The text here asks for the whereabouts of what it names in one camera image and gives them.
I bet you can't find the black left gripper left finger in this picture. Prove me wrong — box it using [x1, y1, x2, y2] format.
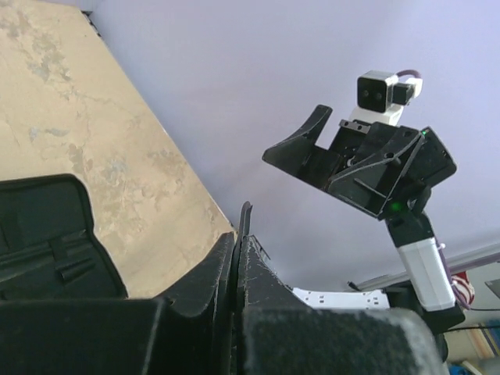
[1, 233, 234, 374]

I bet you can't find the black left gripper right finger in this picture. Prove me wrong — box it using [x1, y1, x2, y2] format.
[233, 234, 450, 375]

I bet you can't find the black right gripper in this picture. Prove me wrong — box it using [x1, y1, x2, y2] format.
[262, 105, 457, 219]

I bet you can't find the black zip tool case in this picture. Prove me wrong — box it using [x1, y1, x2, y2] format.
[1, 173, 128, 302]

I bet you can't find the black tail comb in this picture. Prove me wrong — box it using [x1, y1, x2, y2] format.
[237, 201, 252, 242]

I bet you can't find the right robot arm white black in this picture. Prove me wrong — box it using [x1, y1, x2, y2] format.
[262, 105, 464, 334]

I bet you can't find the white power strip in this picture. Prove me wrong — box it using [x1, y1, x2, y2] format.
[291, 287, 391, 310]

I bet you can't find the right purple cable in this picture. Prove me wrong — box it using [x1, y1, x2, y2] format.
[396, 69, 470, 309]

